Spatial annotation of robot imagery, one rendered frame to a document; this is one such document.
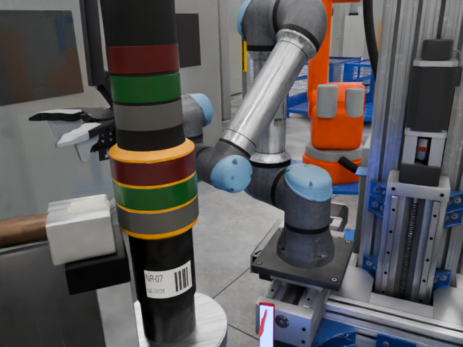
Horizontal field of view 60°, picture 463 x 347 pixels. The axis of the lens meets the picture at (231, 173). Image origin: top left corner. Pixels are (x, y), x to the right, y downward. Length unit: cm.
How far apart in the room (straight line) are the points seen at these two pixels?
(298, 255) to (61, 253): 86
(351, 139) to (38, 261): 390
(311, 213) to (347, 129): 319
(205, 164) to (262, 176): 29
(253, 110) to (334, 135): 336
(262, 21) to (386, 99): 37
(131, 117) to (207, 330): 14
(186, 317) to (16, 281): 20
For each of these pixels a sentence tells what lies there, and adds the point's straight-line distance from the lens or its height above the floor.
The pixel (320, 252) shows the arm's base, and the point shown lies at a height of 107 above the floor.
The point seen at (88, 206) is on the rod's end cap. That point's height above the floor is 153.
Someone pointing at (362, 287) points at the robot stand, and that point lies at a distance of 117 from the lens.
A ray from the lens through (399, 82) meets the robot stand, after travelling 107.
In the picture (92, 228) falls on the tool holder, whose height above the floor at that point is 153.
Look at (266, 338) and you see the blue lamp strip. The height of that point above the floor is 113.
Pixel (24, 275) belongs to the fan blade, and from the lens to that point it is 41.
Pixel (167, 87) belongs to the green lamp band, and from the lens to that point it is 19.
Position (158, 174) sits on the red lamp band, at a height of 155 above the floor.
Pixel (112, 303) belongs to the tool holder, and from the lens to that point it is 23.
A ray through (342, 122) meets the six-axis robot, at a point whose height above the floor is 67.
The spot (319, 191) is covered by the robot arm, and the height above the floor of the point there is 124.
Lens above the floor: 162
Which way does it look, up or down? 20 degrees down
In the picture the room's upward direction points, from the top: 2 degrees counter-clockwise
